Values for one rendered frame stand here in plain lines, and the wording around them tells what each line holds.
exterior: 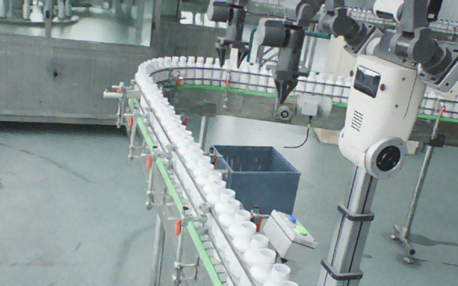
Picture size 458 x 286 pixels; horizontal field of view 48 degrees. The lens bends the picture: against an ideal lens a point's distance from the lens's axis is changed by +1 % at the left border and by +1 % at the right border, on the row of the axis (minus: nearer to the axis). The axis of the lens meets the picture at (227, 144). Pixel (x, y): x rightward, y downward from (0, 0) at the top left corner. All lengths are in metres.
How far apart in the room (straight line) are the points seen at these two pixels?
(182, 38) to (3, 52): 2.76
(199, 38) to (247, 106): 3.73
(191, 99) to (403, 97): 1.70
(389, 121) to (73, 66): 3.49
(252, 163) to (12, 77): 2.88
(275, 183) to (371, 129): 0.56
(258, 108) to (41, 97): 2.27
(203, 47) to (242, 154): 4.64
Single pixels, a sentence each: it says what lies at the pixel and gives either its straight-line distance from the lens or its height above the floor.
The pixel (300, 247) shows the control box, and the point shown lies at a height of 1.09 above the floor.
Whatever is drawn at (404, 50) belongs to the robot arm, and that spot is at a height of 1.57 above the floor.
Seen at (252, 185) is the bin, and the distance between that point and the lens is 2.14.
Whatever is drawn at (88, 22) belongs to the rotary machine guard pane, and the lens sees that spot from 4.77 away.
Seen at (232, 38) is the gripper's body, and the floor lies 1.50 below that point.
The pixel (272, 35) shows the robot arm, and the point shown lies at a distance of 1.33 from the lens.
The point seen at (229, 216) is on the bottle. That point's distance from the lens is 1.32.
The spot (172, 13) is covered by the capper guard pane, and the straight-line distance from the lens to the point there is 6.81.
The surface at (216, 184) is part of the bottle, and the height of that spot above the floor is 1.15.
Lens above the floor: 1.74
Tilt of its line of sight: 19 degrees down
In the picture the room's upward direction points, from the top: 9 degrees clockwise
